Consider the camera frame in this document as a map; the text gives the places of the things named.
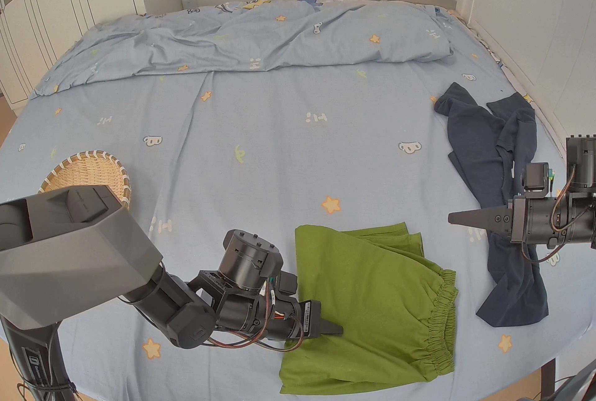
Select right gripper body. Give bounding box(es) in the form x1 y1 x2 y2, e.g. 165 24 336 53
510 195 573 246

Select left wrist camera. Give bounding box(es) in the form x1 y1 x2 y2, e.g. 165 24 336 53
272 271 300 298

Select dark blue garment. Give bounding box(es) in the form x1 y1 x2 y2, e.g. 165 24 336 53
434 82 550 328

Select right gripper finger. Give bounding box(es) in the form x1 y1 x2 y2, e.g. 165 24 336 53
448 205 513 233

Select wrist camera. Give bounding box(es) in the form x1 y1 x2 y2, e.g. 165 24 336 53
272 271 300 298
519 162 557 198

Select green shorts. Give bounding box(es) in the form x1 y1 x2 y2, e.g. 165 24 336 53
278 224 459 395

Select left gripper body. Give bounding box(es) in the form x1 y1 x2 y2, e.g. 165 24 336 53
218 294 323 340

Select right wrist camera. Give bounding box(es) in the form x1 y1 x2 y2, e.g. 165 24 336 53
519 162 557 198

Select pale blue quilt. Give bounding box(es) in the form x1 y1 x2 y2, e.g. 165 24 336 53
30 0 455 100

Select round woven basket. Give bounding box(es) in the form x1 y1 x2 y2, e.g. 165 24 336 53
38 151 133 210

